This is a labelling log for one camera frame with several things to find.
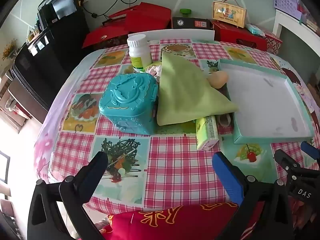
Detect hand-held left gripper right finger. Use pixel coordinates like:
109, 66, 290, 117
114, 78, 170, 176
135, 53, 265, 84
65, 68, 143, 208
212, 151, 294, 240

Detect black box red label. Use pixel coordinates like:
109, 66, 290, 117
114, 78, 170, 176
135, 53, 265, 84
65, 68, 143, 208
171, 17, 213, 29

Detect white panel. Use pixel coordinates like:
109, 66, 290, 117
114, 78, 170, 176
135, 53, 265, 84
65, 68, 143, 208
128, 29, 215, 42

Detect light green cloth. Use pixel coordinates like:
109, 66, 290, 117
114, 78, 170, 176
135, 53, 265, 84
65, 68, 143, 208
156, 51, 239, 127

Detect white tray teal rim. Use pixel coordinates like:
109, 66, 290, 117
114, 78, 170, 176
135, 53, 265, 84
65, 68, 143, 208
219, 58, 314, 144

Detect black cabinet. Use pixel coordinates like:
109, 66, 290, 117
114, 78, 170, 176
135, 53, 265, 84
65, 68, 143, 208
11, 12, 90, 123

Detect black plug cable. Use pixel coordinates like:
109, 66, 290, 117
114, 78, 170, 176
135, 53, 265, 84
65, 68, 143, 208
79, 0, 130, 19

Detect red patterned box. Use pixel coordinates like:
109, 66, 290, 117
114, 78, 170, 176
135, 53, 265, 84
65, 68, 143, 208
260, 30, 283, 55

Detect wooden carry box with handle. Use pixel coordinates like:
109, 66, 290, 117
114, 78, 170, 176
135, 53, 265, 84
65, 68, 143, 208
212, 0, 247, 28

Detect red cloth gold print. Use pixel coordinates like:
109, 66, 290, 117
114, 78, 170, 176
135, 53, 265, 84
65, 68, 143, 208
100, 201, 265, 240

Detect white shelf unit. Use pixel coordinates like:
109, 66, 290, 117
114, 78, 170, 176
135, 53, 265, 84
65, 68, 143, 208
272, 7, 320, 60

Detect black printer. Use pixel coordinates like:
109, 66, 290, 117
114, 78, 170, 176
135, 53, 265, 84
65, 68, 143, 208
37, 0, 77, 29

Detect row of books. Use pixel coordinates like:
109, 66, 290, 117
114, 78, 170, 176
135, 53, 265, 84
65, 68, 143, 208
297, 0, 320, 32

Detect beige egg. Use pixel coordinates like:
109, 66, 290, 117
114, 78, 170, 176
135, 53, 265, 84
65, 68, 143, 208
207, 70, 228, 89

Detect red box with cutout handle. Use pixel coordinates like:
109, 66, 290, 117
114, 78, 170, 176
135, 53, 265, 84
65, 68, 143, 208
211, 20, 268, 52

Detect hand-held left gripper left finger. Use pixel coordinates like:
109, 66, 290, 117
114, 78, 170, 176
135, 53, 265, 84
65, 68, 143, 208
27, 151, 109, 240

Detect large red gift box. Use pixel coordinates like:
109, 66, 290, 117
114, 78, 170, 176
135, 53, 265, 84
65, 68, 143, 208
109, 2, 172, 30

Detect pink plaid printed tablecloth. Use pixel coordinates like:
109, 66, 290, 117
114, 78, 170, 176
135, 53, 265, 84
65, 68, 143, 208
34, 39, 320, 214

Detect white bottle green label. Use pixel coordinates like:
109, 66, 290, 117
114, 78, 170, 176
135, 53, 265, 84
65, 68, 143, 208
127, 34, 153, 72

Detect teal plastic case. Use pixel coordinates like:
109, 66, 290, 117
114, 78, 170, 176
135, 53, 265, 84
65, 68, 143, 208
98, 73, 159, 135

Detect blue wet wipes packet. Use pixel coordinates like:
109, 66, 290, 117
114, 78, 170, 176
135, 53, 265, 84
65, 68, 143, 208
245, 24, 265, 35

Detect beige round item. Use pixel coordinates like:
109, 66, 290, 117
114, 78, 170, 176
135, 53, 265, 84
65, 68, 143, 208
216, 114, 232, 127

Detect red box gold clasp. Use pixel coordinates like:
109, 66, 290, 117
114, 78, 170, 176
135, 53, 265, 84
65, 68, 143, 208
82, 25, 130, 48

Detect green tissue packet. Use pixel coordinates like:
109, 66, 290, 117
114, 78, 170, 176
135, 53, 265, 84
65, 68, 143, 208
195, 116, 219, 151

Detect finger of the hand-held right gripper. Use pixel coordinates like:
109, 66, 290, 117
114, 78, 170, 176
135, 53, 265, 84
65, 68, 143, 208
301, 141, 320, 160
274, 149, 303, 179

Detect yellow artificial flowers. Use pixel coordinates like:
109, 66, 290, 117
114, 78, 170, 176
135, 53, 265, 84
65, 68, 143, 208
2, 39, 18, 60

